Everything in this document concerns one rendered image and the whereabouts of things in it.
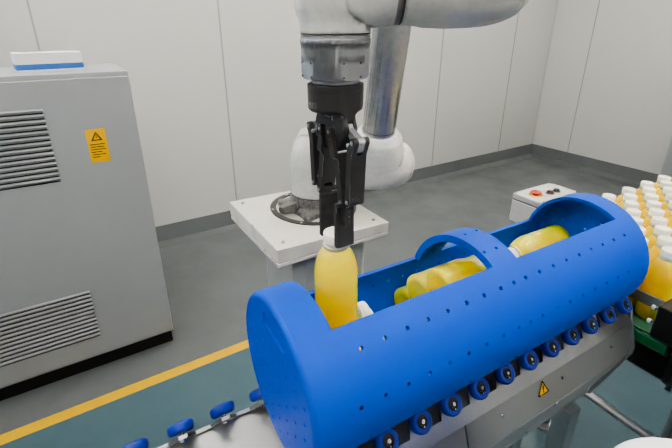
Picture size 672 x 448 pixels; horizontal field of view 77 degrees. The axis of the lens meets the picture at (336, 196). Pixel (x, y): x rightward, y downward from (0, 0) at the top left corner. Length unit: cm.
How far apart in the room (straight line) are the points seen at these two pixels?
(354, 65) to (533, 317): 57
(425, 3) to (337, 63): 12
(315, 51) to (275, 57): 310
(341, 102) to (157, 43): 287
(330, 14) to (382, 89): 69
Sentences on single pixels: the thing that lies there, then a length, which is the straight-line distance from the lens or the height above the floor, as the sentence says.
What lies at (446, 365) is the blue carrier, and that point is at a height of 112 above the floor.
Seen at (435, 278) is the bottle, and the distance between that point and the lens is 86.
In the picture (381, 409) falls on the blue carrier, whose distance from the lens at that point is 70.
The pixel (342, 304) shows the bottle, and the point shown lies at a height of 122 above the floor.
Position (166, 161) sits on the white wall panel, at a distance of 348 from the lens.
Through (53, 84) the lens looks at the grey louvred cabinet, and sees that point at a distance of 205.
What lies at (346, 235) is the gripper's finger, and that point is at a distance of 62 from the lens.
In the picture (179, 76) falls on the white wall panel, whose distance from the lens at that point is 340.
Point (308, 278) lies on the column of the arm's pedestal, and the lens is 137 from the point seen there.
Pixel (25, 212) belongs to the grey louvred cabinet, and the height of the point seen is 90.
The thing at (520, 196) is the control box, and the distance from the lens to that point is 153.
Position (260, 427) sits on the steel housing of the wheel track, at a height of 93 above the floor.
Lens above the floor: 162
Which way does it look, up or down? 22 degrees down
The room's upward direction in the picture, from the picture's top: straight up
